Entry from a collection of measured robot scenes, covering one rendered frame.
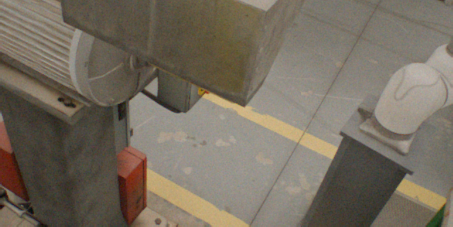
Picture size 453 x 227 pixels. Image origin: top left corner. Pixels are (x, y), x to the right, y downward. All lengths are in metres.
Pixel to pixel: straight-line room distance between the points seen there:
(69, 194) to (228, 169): 1.16
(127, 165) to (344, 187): 0.84
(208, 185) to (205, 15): 1.71
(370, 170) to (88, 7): 1.25
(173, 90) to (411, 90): 0.76
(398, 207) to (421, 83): 1.05
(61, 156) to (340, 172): 1.04
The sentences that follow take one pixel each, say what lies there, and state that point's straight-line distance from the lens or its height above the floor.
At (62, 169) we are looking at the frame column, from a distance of 1.15.
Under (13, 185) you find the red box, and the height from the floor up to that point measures 0.61.
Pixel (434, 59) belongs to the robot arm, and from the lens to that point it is 1.64.
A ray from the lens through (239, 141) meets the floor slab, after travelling 2.37.
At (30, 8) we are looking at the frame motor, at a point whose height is 1.32.
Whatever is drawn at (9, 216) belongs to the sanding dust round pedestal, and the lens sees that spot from 2.15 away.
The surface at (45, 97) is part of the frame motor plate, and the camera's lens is 0.95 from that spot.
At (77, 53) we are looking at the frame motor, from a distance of 0.76.
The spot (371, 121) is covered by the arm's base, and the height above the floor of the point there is 0.73.
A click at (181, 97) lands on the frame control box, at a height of 0.97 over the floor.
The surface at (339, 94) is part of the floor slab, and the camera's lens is 2.85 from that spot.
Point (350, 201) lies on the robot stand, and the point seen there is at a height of 0.38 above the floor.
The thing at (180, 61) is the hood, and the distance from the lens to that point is 0.56.
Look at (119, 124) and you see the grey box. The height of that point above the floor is 0.79.
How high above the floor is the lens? 1.76
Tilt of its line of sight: 43 degrees down
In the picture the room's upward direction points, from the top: 10 degrees clockwise
